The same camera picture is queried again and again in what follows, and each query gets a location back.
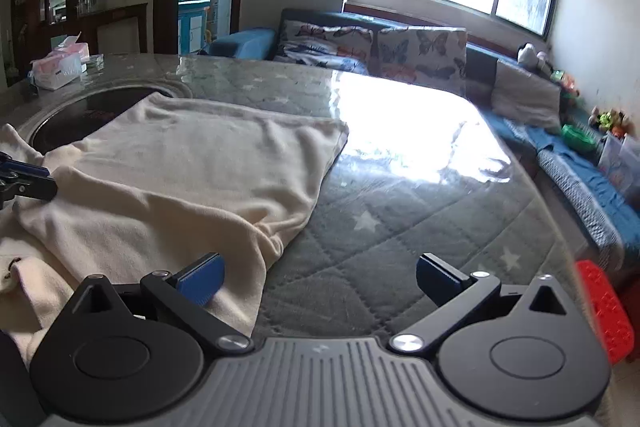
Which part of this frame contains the blue sofa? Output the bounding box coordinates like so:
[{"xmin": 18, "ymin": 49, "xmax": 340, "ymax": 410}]
[{"xmin": 207, "ymin": 8, "xmax": 640, "ymax": 258}]

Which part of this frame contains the cream fleece garment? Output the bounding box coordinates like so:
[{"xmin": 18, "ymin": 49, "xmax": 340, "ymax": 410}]
[{"xmin": 0, "ymin": 92, "xmax": 349, "ymax": 358}]

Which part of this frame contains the large butterfly print pillow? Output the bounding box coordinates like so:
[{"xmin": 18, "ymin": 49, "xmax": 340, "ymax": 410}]
[{"xmin": 375, "ymin": 27, "xmax": 468, "ymax": 95}]

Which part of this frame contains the panda plush toy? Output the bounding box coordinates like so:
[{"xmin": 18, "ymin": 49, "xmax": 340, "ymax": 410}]
[{"xmin": 516, "ymin": 42, "xmax": 550, "ymax": 70}]

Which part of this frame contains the green and orange toy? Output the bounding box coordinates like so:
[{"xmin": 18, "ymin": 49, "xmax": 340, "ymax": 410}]
[{"xmin": 550, "ymin": 69, "xmax": 581, "ymax": 100}]

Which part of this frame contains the green plastic bowl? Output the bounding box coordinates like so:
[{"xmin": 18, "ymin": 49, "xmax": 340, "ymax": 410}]
[{"xmin": 561, "ymin": 123, "xmax": 599, "ymax": 154}]

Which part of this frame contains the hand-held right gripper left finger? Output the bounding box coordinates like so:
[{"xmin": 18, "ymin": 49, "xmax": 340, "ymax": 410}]
[{"xmin": 70, "ymin": 252, "xmax": 253, "ymax": 353}]

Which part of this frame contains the clear plastic storage box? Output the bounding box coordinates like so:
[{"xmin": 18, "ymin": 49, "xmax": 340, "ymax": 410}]
[{"xmin": 597, "ymin": 132, "xmax": 640, "ymax": 202}]

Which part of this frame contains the grey cushion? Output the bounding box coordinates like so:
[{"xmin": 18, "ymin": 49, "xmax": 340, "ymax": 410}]
[{"xmin": 491, "ymin": 59, "xmax": 563, "ymax": 132}]

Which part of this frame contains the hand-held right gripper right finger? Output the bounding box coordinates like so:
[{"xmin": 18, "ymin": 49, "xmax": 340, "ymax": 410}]
[{"xmin": 390, "ymin": 253, "xmax": 576, "ymax": 354}]

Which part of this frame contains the red plastic stool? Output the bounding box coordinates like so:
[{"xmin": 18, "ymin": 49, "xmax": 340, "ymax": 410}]
[{"xmin": 574, "ymin": 259, "xmax": 637, "ymax": 365}]

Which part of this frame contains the group of small plush toys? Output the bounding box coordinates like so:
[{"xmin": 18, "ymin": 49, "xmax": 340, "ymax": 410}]
[{"xmin": 589, "ymin": 107, "xmax": 628, "ymax": 138}]

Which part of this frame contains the blue cabinet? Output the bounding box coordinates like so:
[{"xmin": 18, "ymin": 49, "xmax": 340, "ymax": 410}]
[{"xmin": 177, "ymin": 0, "xmax": 212, "ymax": 55}]

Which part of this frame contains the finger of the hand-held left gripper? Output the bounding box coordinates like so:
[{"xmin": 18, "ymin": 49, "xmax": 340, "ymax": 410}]
[
  {"xmin": 0, "ymin": 151, "xmax": 48, "ymax": 176},
  {"xmin": 0, "ymin": 171, "xmax": 58, "ymax": 208}
]

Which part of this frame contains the grey patterned cloth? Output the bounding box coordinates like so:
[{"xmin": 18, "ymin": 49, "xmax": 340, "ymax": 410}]
[{"xmin": 537, "ymin": 152, "xmax": 626, "ymax": 258}]

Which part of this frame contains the round black induction cooktop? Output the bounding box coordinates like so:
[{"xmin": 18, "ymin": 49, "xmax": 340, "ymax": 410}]
[{"xmin": 27, "ymin": 86, "xmax": 183, "ymax": 155}]

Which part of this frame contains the blue sofa cover cloth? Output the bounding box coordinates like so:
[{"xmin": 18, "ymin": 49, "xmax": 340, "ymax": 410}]
[{"xmin": 502, "ymin": 117, "xmax": 640, "ymax": 228}]

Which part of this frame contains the pink tissue pack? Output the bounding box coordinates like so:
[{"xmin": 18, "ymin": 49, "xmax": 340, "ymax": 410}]
[{"xmin": 29, "ymin": 34, "xmax": 91, "ymax": 90}]

